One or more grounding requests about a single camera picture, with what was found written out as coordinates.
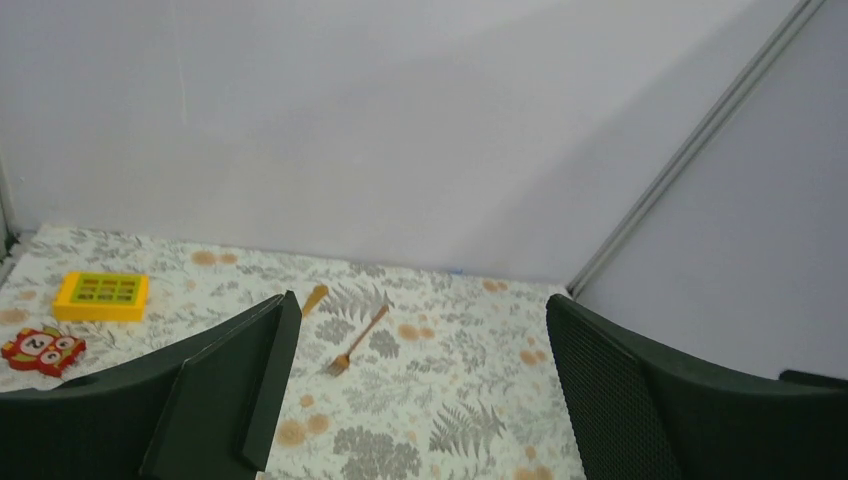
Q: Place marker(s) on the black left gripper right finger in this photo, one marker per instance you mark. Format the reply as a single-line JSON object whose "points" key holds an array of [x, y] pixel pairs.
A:
{"points": [[642, 410]]}

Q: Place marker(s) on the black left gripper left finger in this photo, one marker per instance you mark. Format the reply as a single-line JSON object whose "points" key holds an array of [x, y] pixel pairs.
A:
{"points": [[205, 407]]}

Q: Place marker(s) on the wooden fork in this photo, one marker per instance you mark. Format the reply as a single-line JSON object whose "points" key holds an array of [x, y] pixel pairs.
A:
{"points": [[342, 362]]}

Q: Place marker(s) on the yellow green toy block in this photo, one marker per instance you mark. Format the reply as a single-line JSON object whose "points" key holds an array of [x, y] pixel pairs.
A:
{"points": [[101, 297]]}

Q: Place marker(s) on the wooden spoon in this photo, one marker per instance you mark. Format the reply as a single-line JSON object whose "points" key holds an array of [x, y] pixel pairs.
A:
{"points": [[318, 293]]}

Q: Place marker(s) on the red owl toy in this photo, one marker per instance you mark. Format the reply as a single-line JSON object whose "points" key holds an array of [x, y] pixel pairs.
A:
{"points": [[48, 351]]}

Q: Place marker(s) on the floral tablecloth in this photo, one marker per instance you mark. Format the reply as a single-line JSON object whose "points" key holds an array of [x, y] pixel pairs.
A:
{"points": [[456, 381]]}

